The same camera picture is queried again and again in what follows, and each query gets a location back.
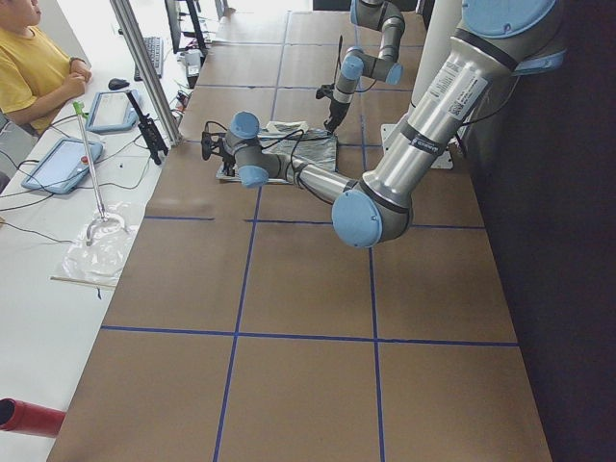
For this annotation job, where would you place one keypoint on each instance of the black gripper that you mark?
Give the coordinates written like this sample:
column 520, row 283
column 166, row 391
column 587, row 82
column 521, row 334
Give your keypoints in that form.
column 230, row 164
column 334, row 109

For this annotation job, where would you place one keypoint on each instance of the striped polo shirt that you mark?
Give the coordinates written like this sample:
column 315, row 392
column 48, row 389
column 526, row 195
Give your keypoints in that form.
column 298, row 146

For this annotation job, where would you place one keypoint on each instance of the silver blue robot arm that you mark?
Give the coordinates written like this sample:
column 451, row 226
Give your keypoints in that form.
column 492, row 40
column 385, row 18

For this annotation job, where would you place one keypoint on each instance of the black clamp tool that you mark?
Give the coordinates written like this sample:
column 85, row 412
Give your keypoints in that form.
column 149, row 131

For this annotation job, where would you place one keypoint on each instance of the upper blue teach pendant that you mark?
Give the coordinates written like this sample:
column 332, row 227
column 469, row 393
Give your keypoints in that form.
column 112, row 112

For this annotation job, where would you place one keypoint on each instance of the blue teach pendant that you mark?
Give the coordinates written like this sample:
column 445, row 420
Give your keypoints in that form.
column 112, row 112
column 61, row 170

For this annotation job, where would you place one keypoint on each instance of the black keyboard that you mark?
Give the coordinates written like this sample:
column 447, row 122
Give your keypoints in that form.
column 154, row 46

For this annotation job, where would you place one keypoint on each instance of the black computer mouse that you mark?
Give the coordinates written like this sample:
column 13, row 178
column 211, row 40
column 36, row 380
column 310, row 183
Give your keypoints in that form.
column 118, row 84

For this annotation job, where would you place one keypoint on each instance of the metal grabber tool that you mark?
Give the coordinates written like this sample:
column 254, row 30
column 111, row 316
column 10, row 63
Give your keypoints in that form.
column 104, row 219

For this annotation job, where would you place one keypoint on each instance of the clear plastic bag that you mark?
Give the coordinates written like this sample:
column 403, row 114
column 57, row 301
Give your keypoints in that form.
column 100, row 261

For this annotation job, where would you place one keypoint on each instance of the black monitor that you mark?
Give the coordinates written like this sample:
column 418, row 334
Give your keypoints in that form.
column 174, row 15

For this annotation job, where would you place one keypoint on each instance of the lower blue teach pendant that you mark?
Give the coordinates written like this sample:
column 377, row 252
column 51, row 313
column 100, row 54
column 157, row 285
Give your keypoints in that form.
column 61, row 170

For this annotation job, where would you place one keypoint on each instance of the person in yellow shirt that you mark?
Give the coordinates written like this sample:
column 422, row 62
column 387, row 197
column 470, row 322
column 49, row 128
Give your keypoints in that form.
column 37, row 77

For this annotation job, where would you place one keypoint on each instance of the red fire extinguisher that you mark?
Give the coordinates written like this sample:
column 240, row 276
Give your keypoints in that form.
column 31, row 419

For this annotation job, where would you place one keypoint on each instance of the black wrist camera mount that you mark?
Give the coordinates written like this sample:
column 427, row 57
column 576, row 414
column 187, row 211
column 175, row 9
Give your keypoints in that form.
column 325, row 91
column 212, row 144

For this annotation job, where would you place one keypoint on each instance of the aluminium frame post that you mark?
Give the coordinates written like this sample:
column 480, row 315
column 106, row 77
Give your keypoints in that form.
column 132, row 33

